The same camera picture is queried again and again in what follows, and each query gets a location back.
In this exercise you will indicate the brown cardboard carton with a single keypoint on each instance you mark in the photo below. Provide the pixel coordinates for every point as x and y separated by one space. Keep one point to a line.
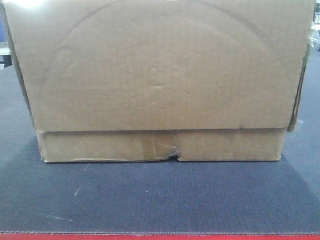
146 80

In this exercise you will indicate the dark conveyor belt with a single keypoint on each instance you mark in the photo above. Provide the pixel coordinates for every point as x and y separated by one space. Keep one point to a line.
167 197

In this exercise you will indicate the red conveyor edge strip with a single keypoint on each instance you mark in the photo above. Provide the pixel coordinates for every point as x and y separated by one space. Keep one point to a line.
45 236

